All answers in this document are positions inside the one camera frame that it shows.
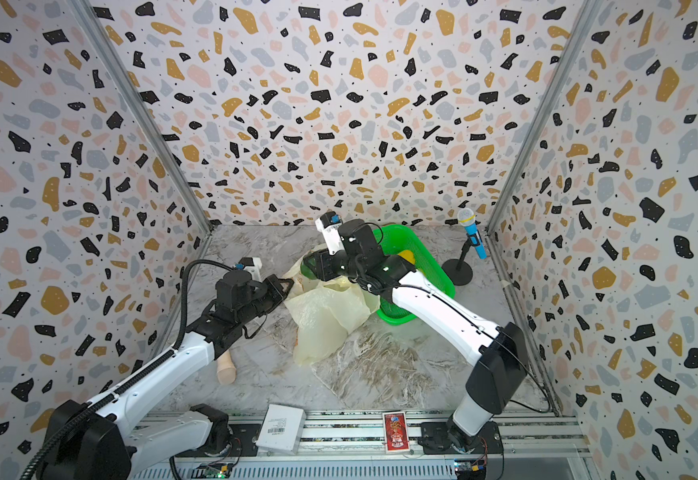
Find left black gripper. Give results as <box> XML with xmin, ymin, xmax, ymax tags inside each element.
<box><xmin>236</xmin><ymin>274</ymin><xmax>293</xmax><ymax>327</ymax></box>

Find cream plastic bag orange print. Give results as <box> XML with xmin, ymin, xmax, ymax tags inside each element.
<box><xmin>285</xmin><ymin>261</ymin><xmax>380</xmax><ymax>366</ymax></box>

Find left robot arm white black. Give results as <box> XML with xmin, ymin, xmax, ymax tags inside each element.
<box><xmin>21</xmin><ymin>268</ymin><xmax>294</xmax><ymax>479</ymax></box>

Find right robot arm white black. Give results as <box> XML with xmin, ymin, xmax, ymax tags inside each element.
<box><xmin>305</xmin><ymin>211</ymin><xmax>528</xmax><ymax>452</ymax></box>

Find green plastic basket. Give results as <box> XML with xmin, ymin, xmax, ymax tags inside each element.
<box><xmin>374</xmin><ymin>224</ymin><xmax>456</xmax><ymax>325</ymax></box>

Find yellow toy fruit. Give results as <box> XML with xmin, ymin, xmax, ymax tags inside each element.
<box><xmin>398</xmin><ymin>250</ymin><xmax>416</xmax><ymax>265</ymax></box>

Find dark green toy vegetable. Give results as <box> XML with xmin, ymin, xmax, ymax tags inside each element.
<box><xmin>300</xmin><ymin>255</ymin><xmax>322</xmax><ymax>280</ymax></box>

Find wooden rolling pin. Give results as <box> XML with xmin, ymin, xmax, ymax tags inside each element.
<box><xmin>216</xmin><ymin>351</ymin><xmax>237</xmax><ymax>385</ymax></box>

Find black microphone stand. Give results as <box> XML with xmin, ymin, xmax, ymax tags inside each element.
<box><xmin>442</xmin><ymin>238</ymin><xmax>473</xmax><ymax>286</ymax></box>

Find blue toy microphone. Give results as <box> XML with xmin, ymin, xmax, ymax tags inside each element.
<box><xmin>457</xmin><ymin>208</ymin><xmax>487</xmax><ymax>260</ymax></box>

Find white cardboard box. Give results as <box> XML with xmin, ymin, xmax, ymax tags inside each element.
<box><xmin>255</xmin><ymin>404</ymin><xmax>306</xmax><ymax>455</ymax></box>

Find red card pack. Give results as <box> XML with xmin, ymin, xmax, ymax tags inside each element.
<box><xmin>382</xmin><ymin>411</ymin><xmax>410</xmax><ymax>453</ymax></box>

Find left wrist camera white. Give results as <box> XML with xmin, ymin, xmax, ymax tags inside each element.
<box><xmin>235</xmin><ymin>257</ymin><xmax>262</xmax><ymax>282</ymax></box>

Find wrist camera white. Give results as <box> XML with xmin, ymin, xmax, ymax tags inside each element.
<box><xmin>315</xmin><ymin>210</ymin><xmax>344</xmax><ymax>255</ymax></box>
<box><xmin>235</xmin><ymin>257</ymin><xmax>262</xmax><ymax>282</ymax></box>

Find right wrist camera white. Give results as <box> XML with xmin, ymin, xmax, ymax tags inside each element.
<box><xmin>315</xmin><ymin>210</ymin><xmax>344</xmax><ymax>255</ymax></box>

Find black corrugated cable hose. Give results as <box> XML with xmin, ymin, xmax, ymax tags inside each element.
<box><xmin>17</xmin><ymin>259</ymin><xmax>236</xmax><ymax>480</ymax></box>

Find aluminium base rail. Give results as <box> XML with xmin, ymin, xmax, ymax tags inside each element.
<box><xmin>124</xmin><ymin>410</ymin><xmax>599</xmax><ymax>479</ymax></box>

